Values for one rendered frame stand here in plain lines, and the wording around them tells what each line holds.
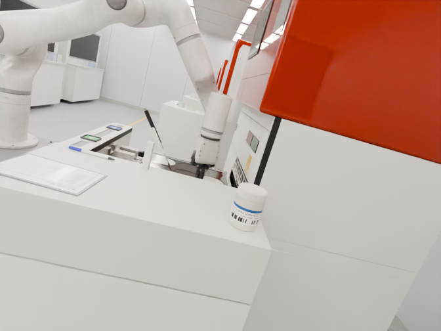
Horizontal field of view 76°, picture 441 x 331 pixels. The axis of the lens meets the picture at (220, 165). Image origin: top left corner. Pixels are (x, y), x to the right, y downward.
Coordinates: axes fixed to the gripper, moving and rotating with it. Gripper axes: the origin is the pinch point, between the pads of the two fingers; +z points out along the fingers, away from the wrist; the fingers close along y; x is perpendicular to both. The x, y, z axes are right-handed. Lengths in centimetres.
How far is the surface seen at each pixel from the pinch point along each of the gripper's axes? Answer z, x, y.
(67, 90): 63, -648, -64
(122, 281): 11, 36, 40
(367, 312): 31, 57, -52
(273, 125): -27.0, 24.2, -4.4
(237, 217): -6.9, 42.9, 18.8
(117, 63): -24, -815, -212
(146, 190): -4.2, 22.8, 32.2
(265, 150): -18.9, 24.1, -4.3
